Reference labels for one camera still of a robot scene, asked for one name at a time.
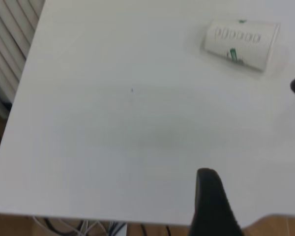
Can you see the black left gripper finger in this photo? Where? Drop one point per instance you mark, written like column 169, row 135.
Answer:
column 211, row 209

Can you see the white paper coffee cup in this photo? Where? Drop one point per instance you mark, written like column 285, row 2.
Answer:
column 238, row 46

